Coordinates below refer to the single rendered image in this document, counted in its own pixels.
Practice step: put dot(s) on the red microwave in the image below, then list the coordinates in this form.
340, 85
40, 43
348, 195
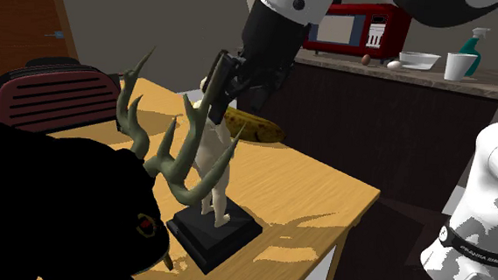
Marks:
395, 34

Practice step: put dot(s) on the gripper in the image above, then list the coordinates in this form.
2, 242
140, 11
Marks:
271, 42

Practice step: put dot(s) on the dark red toaster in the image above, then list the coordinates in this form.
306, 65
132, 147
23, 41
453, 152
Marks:
59, 97

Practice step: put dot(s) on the spotted yellow banana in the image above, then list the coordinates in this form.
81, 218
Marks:
256, 127

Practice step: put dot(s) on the white egg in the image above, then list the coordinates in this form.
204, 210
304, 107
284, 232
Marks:
394, 64

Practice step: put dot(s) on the white bowl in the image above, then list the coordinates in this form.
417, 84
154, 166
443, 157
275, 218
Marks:
419, 61

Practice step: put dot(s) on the white statue on black base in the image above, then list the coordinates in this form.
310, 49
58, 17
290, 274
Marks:
211, 148

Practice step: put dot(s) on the brown egg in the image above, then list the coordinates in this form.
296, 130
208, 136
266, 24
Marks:
366, 59

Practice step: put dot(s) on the white cup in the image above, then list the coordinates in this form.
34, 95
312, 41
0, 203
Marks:
458, 67

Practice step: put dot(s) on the dark kitchen counter cabinet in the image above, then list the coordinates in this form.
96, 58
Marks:
382, 121

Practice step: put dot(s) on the brown wooden door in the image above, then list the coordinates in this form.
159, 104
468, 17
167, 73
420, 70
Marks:
20, 21

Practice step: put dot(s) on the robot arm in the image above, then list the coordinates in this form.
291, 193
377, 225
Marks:
489, 199

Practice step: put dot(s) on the black deer head with antlers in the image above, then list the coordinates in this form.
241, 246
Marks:
57, 206

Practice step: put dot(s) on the teal spray bottle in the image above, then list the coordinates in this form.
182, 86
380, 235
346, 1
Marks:
472, 46

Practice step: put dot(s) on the wooden table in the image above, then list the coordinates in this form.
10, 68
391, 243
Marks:
285, 188

